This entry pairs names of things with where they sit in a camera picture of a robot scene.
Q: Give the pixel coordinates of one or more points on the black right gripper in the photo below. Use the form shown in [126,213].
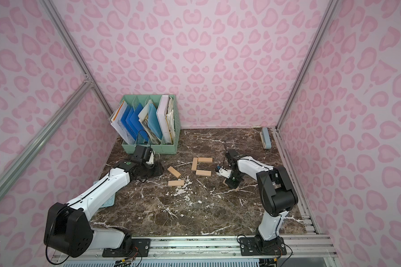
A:
[229,170]

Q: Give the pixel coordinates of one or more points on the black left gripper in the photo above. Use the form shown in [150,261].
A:
[153,168]

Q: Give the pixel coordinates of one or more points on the wooden block horizontal top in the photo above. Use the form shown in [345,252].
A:
[205,160]

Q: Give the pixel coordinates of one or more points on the wooden block vertical top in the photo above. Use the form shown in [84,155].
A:
[194,164]

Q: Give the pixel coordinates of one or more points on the wooden block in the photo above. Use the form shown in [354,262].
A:
[231,184]
[203,173]
[176,183]

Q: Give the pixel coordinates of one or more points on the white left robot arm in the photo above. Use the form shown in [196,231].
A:
[68,227]

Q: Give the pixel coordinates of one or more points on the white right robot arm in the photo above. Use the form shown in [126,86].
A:
[277,195]

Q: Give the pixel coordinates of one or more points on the wooden block diagonal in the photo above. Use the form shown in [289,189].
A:
[174,172]

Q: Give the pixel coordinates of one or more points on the grey blue board eraser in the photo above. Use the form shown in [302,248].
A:
[265,138]

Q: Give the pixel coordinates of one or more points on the teal folder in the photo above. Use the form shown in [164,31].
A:
[153,122]

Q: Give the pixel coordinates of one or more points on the blue folder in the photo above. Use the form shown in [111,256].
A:
[130,121]

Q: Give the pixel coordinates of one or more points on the white papers left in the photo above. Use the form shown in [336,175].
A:
[118,122]

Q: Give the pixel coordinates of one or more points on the white binder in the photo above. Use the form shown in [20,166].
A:
[162,111]

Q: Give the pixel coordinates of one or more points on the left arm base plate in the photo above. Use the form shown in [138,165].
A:
[129,248]

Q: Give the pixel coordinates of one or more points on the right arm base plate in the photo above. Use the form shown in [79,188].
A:
[256,246]

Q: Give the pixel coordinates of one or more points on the aluminium front rail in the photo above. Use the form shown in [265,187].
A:
[215,251]

